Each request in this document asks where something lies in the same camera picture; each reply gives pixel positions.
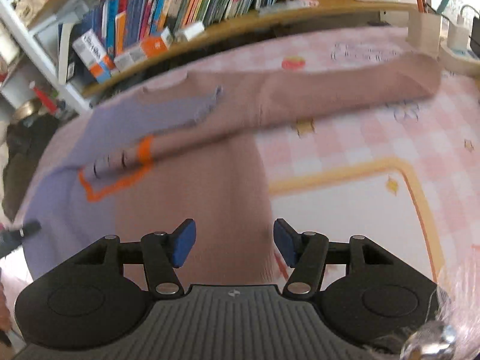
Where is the pink checkered tablecloth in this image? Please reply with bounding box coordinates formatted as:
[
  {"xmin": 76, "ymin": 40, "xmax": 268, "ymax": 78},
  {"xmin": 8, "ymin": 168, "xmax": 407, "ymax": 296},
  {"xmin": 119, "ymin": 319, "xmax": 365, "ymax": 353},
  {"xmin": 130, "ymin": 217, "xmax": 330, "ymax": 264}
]
[{"xmin": 0, "ymin": 25, "xmax": 480, "ymax": 360}]

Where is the brass bowl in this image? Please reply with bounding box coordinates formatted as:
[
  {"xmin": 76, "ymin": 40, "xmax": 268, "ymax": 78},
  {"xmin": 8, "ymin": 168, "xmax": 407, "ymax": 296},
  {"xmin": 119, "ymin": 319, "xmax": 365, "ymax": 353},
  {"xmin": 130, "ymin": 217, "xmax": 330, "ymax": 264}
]
[{"xmin": 10, "ymin": 98, "xmax": 43, "ymax": 125}]

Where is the red tassel ornament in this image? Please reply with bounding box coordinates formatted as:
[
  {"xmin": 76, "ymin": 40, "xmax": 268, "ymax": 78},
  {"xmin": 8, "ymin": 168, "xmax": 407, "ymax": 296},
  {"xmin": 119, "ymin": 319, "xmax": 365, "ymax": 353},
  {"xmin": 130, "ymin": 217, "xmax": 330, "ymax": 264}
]
[{"xmin": 29, "ymin": 81, "xmax": 59, "ymax": 115}]

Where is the flat orange white box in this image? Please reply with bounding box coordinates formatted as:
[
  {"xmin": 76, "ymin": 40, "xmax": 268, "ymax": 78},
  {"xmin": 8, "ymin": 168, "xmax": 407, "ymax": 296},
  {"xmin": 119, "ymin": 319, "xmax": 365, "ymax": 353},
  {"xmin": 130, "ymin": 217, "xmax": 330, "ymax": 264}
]
[{"xmin": 114, "ymin": 28, "xmax": 174, "ymax": 72}]

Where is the white orange medicine box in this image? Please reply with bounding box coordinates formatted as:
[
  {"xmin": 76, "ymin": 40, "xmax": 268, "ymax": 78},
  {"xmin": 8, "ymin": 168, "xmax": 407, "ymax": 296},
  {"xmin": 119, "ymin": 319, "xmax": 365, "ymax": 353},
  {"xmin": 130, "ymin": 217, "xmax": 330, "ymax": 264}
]
[{"xmin": 72, "ymin": 29, "xmax": 116, "ymax": 84}]

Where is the white charger block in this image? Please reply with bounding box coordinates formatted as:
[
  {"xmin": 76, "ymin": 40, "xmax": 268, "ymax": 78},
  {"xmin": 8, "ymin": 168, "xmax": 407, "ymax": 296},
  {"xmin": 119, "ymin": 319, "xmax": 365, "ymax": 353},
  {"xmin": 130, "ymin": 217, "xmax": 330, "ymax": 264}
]
[{"xmin": 176, "ymin": 21, "xmax": 205, "ymax": 42}]

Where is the wooden white bookshelf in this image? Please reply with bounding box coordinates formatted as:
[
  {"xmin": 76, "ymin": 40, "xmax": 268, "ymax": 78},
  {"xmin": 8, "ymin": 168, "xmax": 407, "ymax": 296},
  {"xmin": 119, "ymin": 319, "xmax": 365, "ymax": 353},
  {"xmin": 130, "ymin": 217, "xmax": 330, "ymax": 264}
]
[{"xmin": 1, "ymin": 0, "xmax": 422, "ymax": 112}]

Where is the white power strip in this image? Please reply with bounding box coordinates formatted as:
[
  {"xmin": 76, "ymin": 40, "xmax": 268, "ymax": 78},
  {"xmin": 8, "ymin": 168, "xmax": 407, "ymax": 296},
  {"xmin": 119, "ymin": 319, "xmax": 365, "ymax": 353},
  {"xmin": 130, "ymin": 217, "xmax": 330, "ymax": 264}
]
[{"xmin": 439, "ymin": 41, "xmax": 479, "ymax": 78}]

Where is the beige pen holder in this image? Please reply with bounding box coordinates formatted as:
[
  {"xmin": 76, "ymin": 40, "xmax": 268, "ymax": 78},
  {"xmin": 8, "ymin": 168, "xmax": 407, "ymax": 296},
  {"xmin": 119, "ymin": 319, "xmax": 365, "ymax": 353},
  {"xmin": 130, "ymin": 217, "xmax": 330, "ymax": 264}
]
[{"xmin": 407, "ymin": 10, "xmax": 442, "ymax": 58}]

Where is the row of colourful books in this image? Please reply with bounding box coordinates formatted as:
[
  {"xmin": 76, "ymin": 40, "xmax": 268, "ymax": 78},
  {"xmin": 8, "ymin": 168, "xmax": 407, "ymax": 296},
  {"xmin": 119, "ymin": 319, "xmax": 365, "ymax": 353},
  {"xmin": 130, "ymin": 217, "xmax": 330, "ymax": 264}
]
[{"xmin": 57, "ymin": 0, "xmax": 277, "ymax": 84}]

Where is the black power adapter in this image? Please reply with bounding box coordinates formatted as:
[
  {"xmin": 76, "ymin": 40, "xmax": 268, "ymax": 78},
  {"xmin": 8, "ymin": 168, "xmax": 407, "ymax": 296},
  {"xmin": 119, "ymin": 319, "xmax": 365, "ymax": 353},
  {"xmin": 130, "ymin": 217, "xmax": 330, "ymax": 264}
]
[{"xmin": 470, "ymin": 17, "xmax": 480, "ymax": 58}]

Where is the brown corduroy garment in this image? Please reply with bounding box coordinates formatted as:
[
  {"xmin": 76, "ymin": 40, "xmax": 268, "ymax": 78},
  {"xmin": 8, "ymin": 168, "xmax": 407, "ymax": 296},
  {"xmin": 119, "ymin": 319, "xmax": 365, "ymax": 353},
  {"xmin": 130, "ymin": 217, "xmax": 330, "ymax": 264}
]
[{"xmin": 1, "ymin": 115, "xmax": 59, "ymax": 222}]

